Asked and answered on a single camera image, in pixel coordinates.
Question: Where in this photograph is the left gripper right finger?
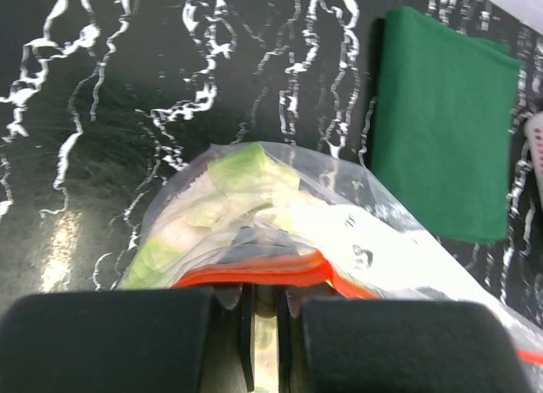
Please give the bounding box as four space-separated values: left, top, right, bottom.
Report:
277 286 535 392

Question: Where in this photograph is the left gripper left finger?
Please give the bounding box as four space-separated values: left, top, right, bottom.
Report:
1 287 255 392

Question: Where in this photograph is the green folded cloth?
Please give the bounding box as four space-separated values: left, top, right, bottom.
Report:
370 7 522 244

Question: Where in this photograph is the clear zip top bag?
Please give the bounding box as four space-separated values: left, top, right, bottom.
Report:
112 141 543 368

